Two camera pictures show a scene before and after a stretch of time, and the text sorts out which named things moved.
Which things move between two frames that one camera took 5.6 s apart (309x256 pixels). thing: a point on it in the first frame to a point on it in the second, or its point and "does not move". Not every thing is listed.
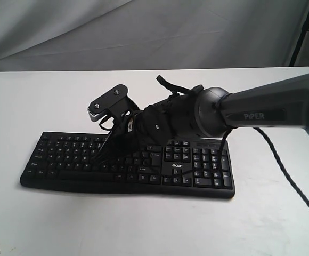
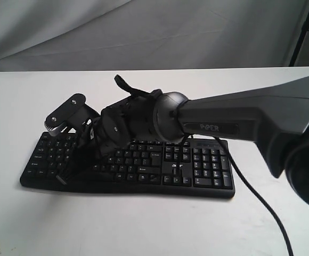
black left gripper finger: [101, 153] to [63, 177]
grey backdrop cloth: [42, 35] does not move
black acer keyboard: [193, 168] does not move
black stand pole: [307, 26] does not move
